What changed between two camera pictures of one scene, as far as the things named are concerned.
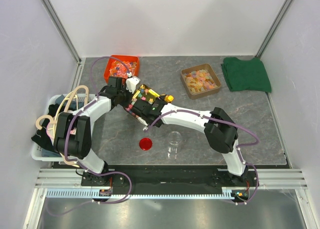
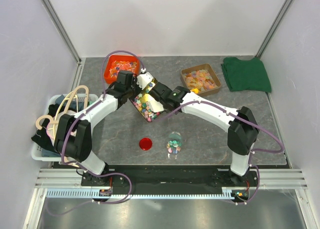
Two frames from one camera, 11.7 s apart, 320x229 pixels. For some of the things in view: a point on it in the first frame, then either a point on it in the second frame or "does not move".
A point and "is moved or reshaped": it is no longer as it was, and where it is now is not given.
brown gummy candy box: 200,81 does not move
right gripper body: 158,99 → 163,104
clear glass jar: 174,145 does not move
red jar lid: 145,144 does not move
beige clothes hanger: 47,117 does not move
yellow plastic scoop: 169,98 is moved or reshaped
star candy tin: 144,93 is moved or reshaped
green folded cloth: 248,74 does not move
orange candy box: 116,68 does not move
